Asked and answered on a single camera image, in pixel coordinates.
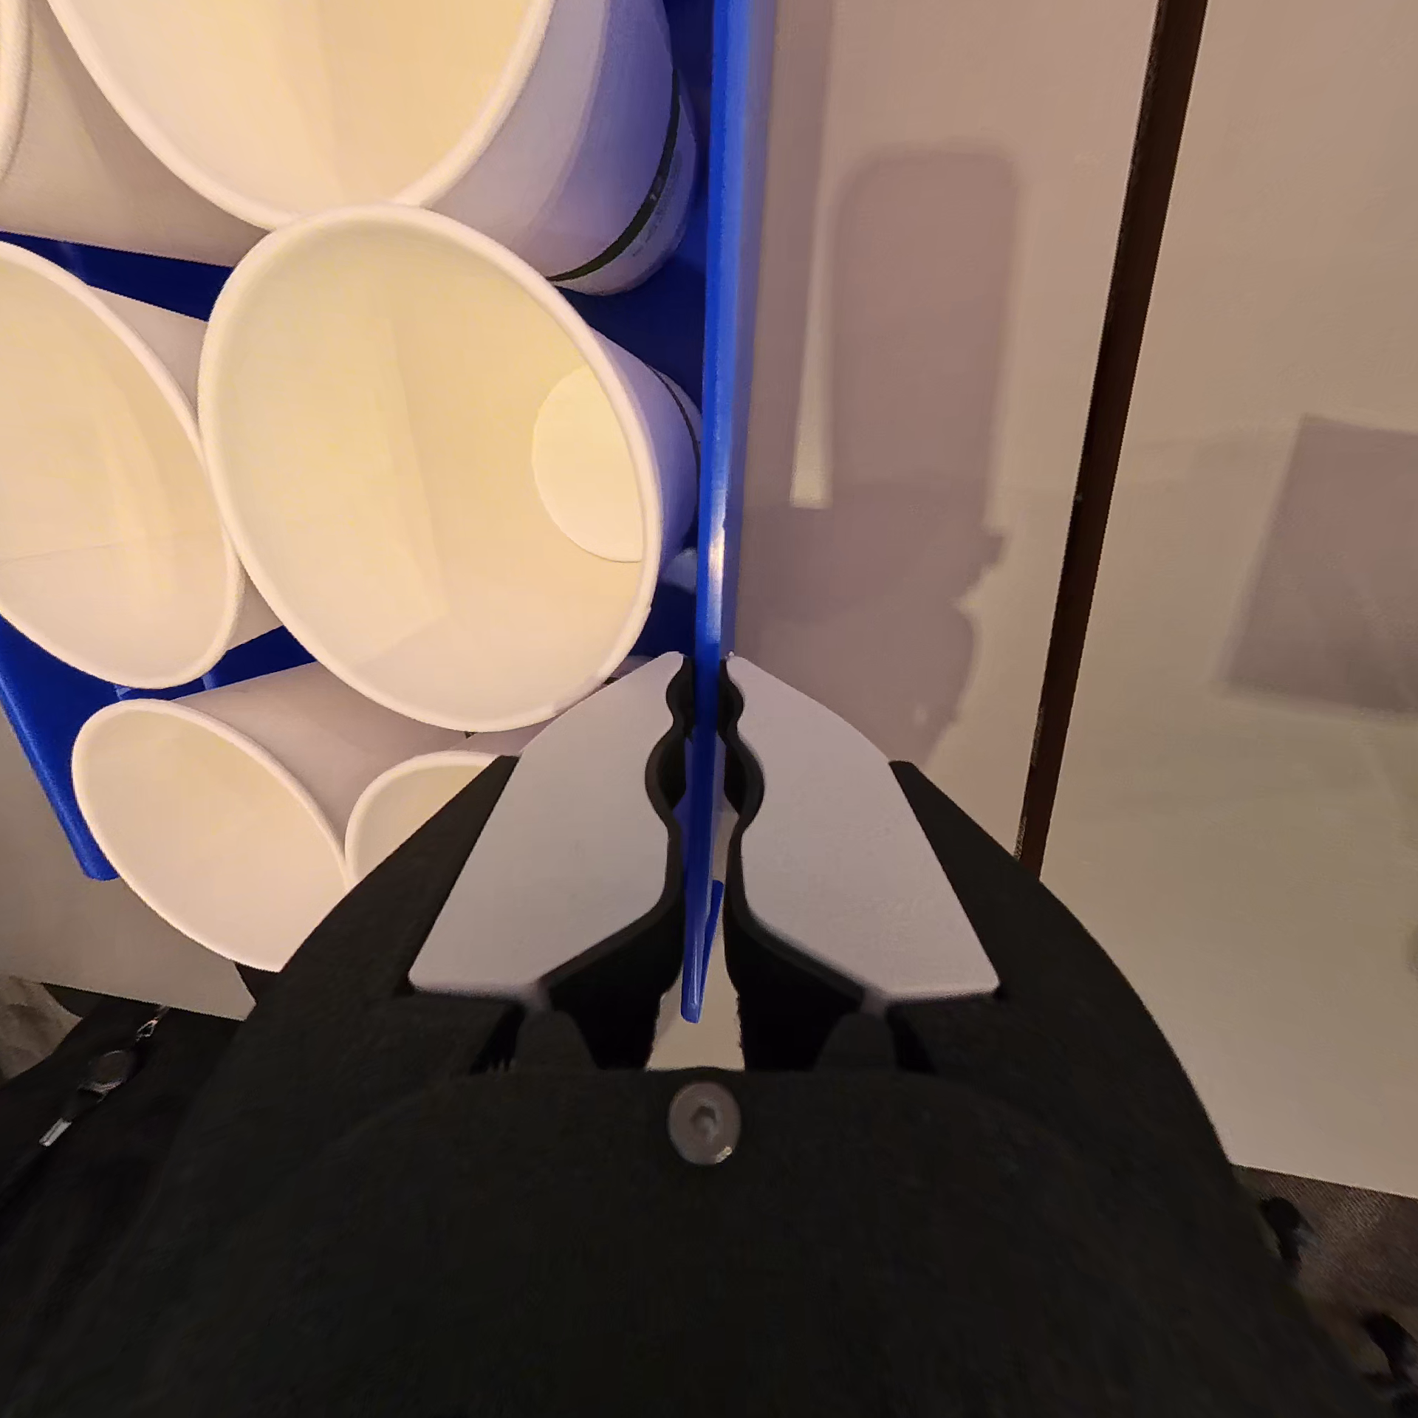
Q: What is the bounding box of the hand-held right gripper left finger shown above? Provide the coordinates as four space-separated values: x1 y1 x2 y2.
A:
410 652 699 1070

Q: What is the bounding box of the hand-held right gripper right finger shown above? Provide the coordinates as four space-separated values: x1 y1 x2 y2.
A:
717 659 999 1070

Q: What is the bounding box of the blue plastic bin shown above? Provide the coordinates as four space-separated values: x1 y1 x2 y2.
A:
0 0 776 1027

